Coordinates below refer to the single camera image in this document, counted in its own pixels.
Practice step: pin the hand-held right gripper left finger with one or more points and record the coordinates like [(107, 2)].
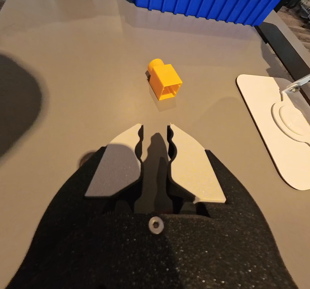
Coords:
[(113, 170)]

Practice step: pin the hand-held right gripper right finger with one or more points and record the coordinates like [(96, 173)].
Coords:
[(193, 170)]

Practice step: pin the yellow single-stud mega block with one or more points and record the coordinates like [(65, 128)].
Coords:
[(164, 80)]

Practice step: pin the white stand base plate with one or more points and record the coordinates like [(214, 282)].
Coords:
[(266, 124)]

